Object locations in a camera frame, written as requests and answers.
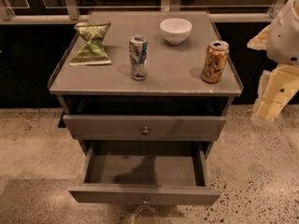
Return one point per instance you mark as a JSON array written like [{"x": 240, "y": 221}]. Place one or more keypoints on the metal railing frame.
[{"x": 71, "y": 11}]

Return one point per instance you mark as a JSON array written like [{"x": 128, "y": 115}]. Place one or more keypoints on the green chip bag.
[{"x": 92, "y": 52}]

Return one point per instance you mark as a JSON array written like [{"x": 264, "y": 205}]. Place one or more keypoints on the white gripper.
[{"x": 284, "y": 42}]

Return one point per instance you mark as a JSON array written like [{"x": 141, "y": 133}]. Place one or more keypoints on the grey open middle drawer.
[{"x": 135, "y": 172}]

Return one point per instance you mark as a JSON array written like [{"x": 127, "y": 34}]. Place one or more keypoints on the white ceramic bowl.
[{"x": 175, "y": 30}]

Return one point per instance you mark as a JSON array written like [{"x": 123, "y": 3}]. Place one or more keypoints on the grey top drawer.
[{"x": 144, "y": 128}]

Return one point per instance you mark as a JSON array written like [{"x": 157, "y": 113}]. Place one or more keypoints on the grey drawer cabinet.
[{"x": 151, "y": 90}]

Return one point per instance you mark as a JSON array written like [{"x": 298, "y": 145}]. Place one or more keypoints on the silver blue redbull can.
[{"x": 138, "y": 47}]

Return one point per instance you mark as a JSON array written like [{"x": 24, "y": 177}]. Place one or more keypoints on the gold soda can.
[{"x": 216, "y": 58}]

